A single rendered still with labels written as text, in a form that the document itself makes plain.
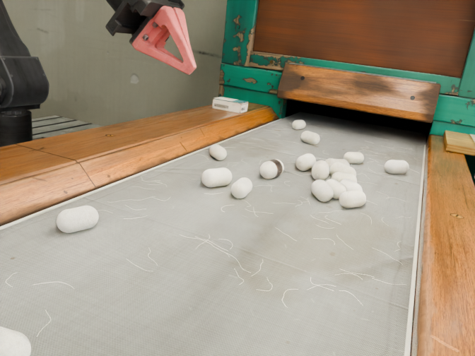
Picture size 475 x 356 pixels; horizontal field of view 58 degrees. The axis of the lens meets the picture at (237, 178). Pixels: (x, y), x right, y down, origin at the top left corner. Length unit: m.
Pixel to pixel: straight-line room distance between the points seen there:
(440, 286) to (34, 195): 0.32
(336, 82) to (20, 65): 0.55
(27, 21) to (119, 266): 2.27
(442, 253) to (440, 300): 0.07
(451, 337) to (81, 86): 2.17
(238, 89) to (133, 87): 1.18
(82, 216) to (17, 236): 0.05
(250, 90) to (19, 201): 0.68
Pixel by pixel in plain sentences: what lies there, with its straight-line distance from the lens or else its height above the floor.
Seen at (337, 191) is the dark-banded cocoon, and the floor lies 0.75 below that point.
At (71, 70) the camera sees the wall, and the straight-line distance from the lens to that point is 2.34.
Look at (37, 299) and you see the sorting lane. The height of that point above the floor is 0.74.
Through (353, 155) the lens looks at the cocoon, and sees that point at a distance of 0.65.
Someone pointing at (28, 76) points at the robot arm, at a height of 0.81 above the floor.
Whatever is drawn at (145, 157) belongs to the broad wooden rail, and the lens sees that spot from 0.53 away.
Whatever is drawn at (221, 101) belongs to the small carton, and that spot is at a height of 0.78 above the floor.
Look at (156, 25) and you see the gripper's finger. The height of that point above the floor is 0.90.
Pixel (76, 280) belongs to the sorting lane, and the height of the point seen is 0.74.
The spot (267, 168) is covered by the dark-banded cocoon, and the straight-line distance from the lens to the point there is 0.52.
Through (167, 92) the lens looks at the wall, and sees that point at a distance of 2.02.
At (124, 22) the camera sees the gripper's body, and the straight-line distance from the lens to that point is 0.58.
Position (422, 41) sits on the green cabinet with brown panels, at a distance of 0.92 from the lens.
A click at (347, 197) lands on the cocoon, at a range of 0.46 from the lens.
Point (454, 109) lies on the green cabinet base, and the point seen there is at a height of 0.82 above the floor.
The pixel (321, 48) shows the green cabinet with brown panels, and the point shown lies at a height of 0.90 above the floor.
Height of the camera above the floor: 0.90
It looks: 18 degrees down
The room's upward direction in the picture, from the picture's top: 7 degrees clockwise
